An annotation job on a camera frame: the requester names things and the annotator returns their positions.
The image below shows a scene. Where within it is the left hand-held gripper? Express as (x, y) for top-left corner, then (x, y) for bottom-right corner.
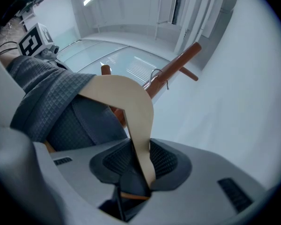
(17, 22), (60, 61)

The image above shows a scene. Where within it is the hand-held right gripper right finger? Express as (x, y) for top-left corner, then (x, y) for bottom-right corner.
(140, 138), (270, 221)

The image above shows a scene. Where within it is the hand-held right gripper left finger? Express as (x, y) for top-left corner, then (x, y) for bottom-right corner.
(33, 138), (148, 210)

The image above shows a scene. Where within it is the grey waffle clothing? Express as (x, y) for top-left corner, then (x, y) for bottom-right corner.
(5, 55), (132, 150)

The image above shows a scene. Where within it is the beige wooden clothes hanger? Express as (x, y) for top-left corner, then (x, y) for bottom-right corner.
(44, 68), (164, 201)

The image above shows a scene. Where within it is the reddish-brown wooden coat rack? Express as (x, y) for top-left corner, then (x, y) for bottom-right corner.
(100, 42), (202, 129)

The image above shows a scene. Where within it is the black cable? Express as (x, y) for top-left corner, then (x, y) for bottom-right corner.
(0, 40), (19, 56)

